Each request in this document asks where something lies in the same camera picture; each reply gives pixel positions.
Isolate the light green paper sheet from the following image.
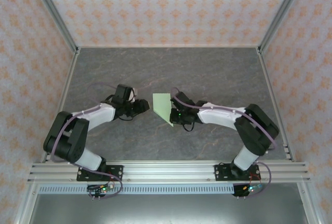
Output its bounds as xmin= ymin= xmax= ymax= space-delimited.
xmin=152 ymin=93 xmax=175 ymax=128

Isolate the aluminium cross beam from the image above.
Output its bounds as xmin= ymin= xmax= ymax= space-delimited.
xmin=27 ymin=160 xmax=311 ymax=184

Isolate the small controller circuit board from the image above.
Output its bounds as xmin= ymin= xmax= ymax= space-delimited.
xmin=232 ymin=182 xmax=265 ymax=199
xmin=87 ymin=183 xmax=115 ymax=201

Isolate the grey metal panel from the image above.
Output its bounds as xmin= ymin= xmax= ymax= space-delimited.
xmin=27 ymin=193 xmax=308 ymax=224

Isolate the thin black cable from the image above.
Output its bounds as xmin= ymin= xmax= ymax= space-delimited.
xmin=116 ymin=113 xmax=136 ymax=121
xmin=181 ymin=122 xmax=196 ymax=132

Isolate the aluminium side rail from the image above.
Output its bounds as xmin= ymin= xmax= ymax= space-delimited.
xmin=255 ymin=47 xmax=295 ymax=163
xmin=40 ymin=49 xmax=81 ymax=163

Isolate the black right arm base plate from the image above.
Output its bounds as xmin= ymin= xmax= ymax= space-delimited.
xmin=214 ymin=164 xmax=261 ymax=182

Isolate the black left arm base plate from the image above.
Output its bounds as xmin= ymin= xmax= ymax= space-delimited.
xmin=76 ymin=165 xmax=123 ymax=182

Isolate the grey slotted cable duct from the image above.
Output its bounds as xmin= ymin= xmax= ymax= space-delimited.
xmin=37 ymin=184 xmax=236 ymax=194

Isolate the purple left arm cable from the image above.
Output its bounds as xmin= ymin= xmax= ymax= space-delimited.
xmin=50 ymin=82 xmax=124 ymax=200

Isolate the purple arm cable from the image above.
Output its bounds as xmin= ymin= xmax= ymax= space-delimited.
xmin=170 ymin=87 xmax=278 ymax=199
xmin=50 ymin=82 xmax=124 ymax=200

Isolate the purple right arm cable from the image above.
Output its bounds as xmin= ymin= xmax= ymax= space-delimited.
xmin=170 ymin=87 xmax=278 ymax=199

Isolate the aluminium frame post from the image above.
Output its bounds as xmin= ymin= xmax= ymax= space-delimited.
xmin=256 ymin=0 xmax=310 ymax=55
xmin=27 ymin=0 xmax=80 ymax=55

